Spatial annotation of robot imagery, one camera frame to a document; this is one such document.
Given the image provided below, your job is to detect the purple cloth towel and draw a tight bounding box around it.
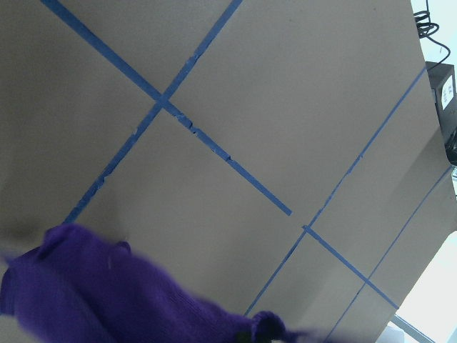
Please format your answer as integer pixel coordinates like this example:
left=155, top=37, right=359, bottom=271
left=1, top=224, right=317, bottom=342

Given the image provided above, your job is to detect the black power box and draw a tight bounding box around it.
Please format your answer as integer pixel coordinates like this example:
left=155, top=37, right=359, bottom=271
left=426, top=61, right=456, bottom=166

